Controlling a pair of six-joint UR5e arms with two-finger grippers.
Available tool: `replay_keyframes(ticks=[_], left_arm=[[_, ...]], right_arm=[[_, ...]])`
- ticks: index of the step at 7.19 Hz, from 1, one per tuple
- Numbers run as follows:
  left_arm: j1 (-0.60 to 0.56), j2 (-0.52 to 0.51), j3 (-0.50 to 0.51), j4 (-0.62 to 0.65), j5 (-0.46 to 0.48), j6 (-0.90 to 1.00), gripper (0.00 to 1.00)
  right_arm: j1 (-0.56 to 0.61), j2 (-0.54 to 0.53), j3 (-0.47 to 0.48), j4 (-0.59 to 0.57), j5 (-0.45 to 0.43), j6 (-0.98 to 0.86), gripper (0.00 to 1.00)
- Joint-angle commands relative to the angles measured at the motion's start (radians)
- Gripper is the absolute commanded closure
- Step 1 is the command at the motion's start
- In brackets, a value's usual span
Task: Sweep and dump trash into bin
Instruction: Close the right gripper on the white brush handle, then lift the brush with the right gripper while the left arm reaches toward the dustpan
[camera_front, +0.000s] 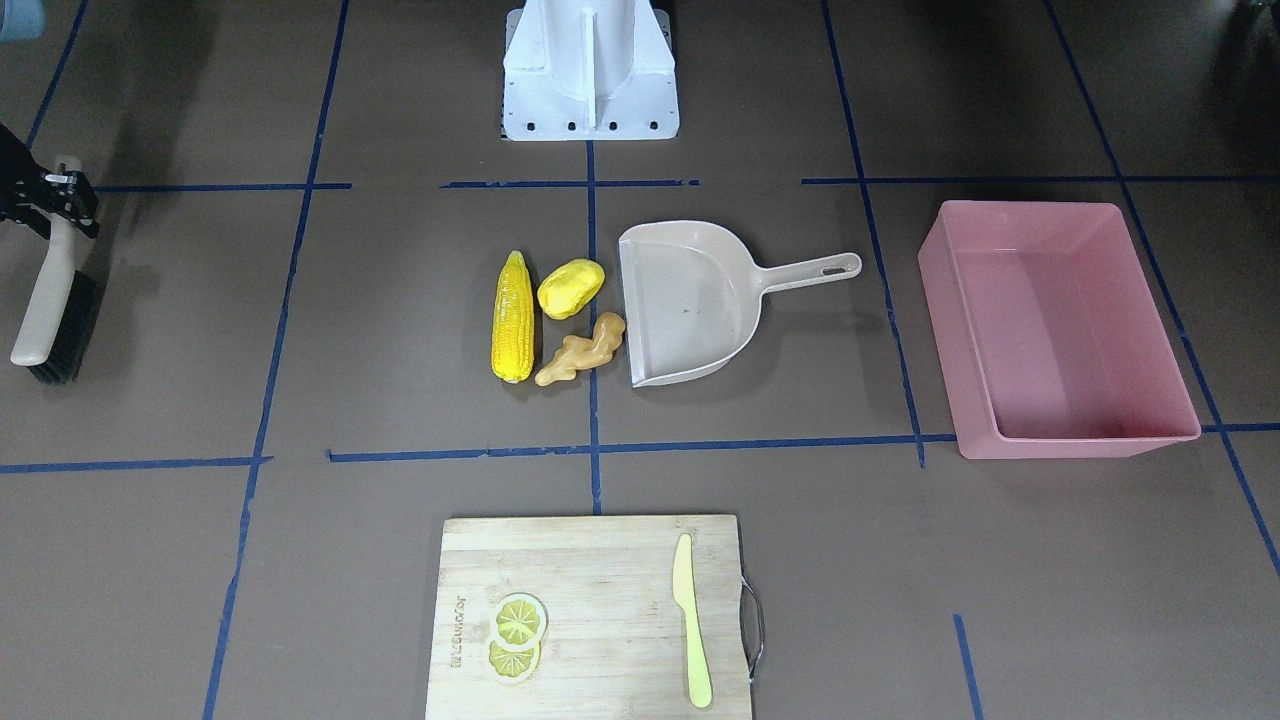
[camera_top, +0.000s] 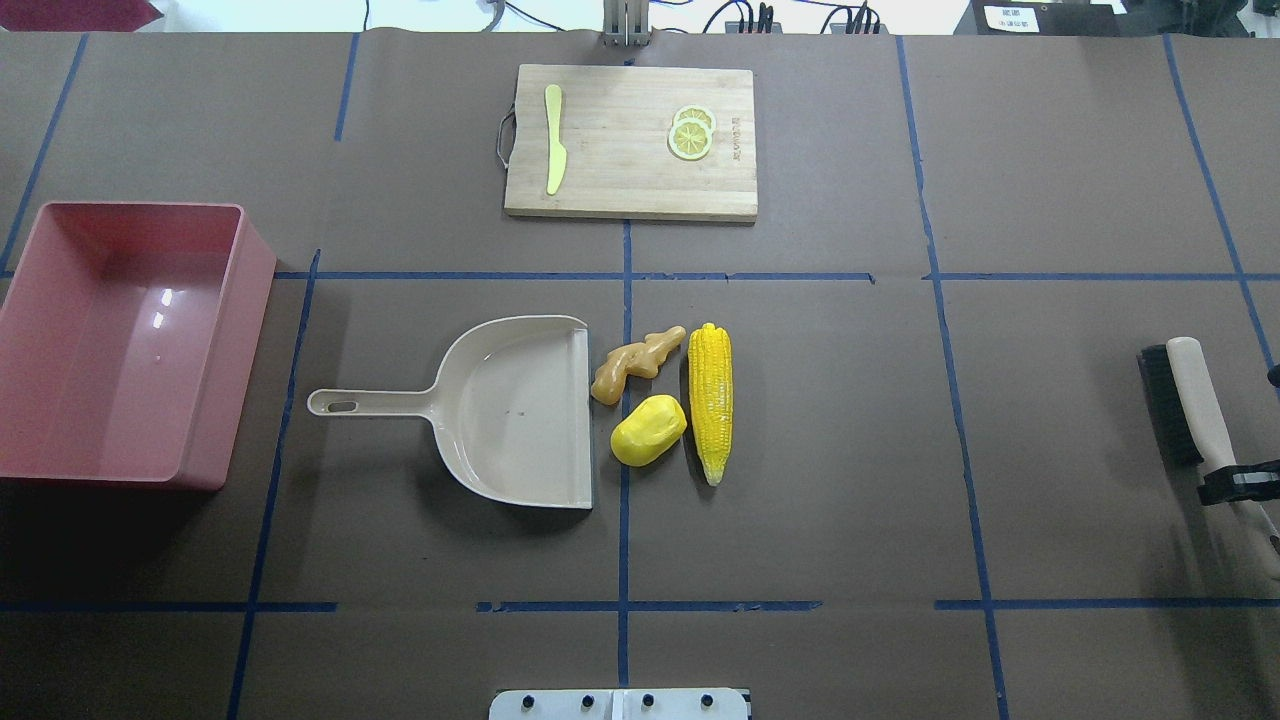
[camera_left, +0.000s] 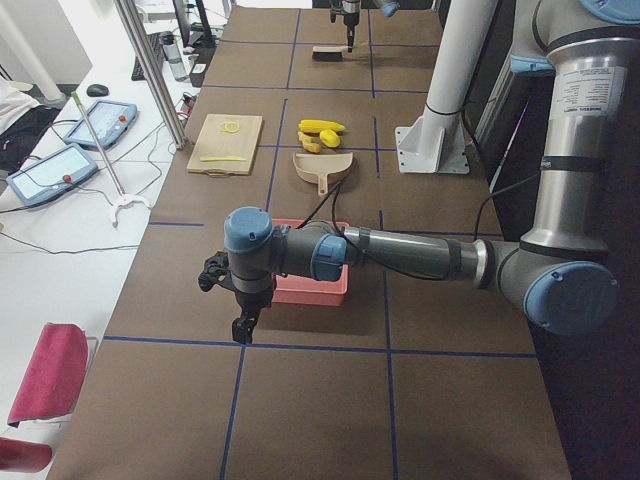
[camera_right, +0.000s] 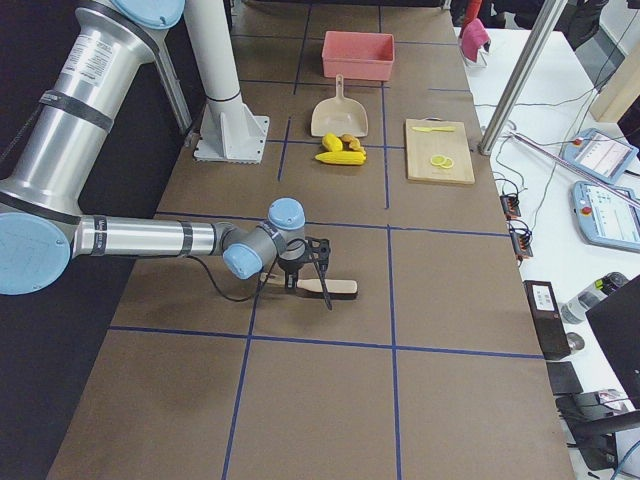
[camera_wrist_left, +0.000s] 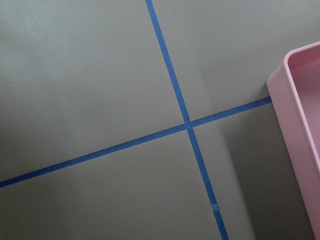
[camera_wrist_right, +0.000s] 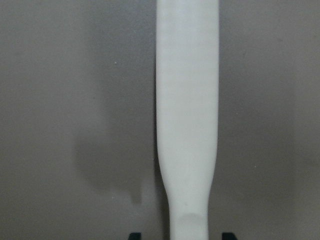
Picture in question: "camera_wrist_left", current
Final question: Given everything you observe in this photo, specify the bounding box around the pink plastic bin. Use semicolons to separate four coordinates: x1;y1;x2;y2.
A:
266;42;320;240

